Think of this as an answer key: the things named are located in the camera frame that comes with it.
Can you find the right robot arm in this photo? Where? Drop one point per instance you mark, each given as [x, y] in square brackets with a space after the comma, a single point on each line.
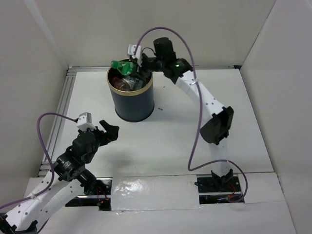
[222, 170]

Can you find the clear wide-mouth plastic jar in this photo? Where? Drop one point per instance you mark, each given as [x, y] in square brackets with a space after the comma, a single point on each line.
[134, 83]

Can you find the black bin with gold rim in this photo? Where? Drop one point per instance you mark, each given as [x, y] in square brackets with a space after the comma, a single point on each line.
[133, 106]

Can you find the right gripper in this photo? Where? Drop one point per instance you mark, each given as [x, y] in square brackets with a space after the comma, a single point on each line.
[147, 74]

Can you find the crushed bottle red cap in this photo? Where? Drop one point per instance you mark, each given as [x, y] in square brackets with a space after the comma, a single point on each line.
[121, 84]

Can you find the aluminium frame rail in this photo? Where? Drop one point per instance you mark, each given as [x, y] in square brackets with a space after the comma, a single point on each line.
[214, 122]

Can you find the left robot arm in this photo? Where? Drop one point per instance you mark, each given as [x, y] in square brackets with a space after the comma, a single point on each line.
[67, 179]

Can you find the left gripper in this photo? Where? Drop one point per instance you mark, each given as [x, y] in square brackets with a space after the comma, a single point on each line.
[112, 132]

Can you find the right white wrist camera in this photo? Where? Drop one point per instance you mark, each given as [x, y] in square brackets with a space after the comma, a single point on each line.
[135, 53]

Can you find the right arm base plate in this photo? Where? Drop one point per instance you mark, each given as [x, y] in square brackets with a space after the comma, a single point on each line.
[210, 192]

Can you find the green bottle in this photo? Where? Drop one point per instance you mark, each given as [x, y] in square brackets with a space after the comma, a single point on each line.
[124, 67]

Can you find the silver foil sheet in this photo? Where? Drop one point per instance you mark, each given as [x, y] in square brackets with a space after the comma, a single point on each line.
[154, 193]

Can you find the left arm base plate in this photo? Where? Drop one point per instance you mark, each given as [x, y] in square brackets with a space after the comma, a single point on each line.
[100, 199]

